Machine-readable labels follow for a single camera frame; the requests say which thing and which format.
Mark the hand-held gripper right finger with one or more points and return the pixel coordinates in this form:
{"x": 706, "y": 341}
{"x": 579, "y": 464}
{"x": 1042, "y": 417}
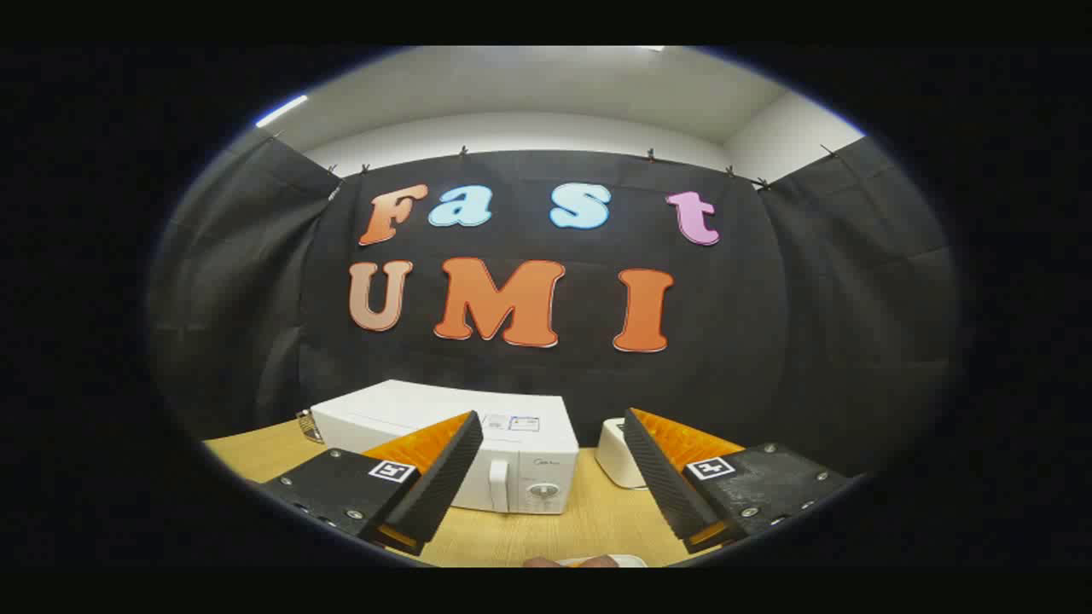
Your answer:
{"x": 661, "y": 477}

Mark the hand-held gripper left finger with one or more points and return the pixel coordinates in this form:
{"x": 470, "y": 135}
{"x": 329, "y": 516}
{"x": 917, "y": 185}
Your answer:
{"x": 444, "y": 486}

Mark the white microwave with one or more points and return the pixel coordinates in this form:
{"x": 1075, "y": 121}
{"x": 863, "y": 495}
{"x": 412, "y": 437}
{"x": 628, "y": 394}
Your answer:
{"x": 401, "y": 409}

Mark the orange sponge doughnut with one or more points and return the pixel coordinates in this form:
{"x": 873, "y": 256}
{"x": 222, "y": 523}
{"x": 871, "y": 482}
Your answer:
{"x": 580, "y": 561}

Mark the cream toaster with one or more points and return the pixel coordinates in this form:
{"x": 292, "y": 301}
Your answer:
{"x": 616, "y": 452}

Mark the white plate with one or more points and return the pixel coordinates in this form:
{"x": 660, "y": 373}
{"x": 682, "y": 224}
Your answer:
{"x": 633, "y": 560}

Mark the ceiling light strip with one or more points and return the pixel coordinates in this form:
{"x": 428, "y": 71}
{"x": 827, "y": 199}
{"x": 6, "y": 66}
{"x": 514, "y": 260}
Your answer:
{"x": 281, "y": 111}

